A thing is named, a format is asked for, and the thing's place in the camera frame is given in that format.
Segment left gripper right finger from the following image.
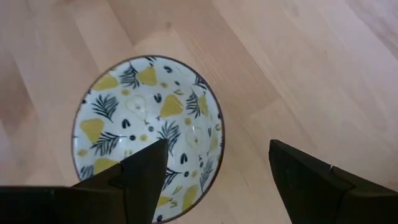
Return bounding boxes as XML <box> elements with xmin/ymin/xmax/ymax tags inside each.
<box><xmin>269</xmin><ymin>139</ymin><xmax>398</xmax><ymax>224</ymax></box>

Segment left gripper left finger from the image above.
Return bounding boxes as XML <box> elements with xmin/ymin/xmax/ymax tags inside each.
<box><xmin>0</xmin><ymin>138</ymin><xmax>169</xmax><ymax>224</ymax></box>

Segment yellow pear-print ceramic bowl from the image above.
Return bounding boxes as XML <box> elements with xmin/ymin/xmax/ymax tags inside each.
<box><xmin>71</xmin><ymin>55</ymin><xmax>225</xmax><ymax>224</ymax></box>

